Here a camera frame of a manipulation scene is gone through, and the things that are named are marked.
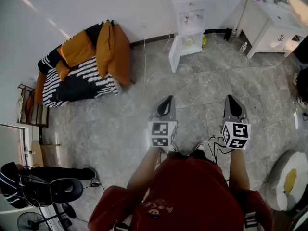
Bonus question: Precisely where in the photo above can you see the person's left shoe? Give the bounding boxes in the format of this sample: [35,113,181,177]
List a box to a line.
[166,143,179,154]

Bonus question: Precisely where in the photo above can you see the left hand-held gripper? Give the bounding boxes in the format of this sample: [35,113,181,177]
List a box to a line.
[147,95,178,149]

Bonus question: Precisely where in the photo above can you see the wooden rack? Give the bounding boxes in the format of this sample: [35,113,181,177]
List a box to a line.
[16,83,50,128]

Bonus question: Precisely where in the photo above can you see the short white floor cable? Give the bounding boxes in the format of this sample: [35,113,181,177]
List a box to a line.
[146,32,171,84]

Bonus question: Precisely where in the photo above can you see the orange sofa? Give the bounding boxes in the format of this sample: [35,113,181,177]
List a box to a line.
[33,20,135,108]

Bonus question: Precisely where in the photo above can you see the small orange cushion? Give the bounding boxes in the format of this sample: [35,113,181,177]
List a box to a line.
[55,59,71,81]

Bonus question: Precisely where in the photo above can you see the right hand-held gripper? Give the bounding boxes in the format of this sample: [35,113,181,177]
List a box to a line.
[221,94,252,151]

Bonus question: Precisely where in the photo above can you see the large orange cushion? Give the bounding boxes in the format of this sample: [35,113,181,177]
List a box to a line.
[57,29,97,68]

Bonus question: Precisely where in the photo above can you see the black padded chair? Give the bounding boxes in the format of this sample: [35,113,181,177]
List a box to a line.
[18,174,84,226]

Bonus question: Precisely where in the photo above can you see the person's left forearm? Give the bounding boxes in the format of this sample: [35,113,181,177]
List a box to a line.
[126,146,167,192]

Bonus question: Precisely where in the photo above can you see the tall orange cushion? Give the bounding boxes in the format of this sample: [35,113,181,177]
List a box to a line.
[96,20,115,79]

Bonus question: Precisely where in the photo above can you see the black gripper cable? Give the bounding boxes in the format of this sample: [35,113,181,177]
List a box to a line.
[207,135,232,168]

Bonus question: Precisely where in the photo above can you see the white water dispenser cabinet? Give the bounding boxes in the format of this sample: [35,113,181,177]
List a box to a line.
[168,0,209,74]

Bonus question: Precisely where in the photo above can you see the wooden board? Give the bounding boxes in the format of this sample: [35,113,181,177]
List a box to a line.
[31,140,61,168]

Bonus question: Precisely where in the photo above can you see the person's black trousers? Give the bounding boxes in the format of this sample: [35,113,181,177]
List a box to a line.
[167,150,215,164]

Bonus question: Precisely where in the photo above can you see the black bottle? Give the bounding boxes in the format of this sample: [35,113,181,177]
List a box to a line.
[223,27,233,42]

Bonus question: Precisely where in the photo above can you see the white sink cabinet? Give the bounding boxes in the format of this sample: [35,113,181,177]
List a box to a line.
[237,0,308,59]

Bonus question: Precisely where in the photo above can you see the person's right forearm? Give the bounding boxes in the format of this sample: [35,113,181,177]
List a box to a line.
[228,149,251,192]

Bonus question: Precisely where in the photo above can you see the black white striped blanket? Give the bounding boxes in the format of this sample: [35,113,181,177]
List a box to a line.
[38,46,123,108]

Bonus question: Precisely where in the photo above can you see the grey white floor cushion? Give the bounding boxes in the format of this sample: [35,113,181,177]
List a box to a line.
[266,149,308,213]

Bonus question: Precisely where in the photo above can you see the black floor fan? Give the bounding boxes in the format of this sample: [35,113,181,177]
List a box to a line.
[16,212,53,231]

